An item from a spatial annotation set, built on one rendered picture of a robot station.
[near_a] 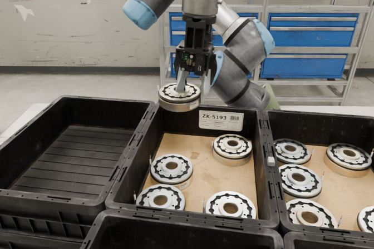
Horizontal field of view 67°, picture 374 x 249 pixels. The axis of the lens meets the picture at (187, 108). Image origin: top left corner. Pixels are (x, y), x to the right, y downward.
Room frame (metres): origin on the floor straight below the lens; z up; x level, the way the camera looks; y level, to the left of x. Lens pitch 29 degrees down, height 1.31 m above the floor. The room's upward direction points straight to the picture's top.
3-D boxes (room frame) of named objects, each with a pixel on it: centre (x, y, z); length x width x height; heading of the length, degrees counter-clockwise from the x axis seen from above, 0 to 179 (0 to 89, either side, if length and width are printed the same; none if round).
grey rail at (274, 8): (2.39, -0.61, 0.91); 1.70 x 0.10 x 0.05; 89
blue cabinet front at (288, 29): (2.35, -1.01, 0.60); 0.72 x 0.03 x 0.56; 89
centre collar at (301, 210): (0.38, -0.24, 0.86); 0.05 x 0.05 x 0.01
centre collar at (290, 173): (0.49, -0.25, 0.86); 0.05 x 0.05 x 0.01
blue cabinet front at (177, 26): (2.36, -0.21, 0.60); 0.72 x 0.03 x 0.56; 89
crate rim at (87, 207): (0.56, 0.27, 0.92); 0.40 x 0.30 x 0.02; 172
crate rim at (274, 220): (0.52, -0.03, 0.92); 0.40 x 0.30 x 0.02; 172
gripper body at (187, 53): (0.60, -0.02, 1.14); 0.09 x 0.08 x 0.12; 169
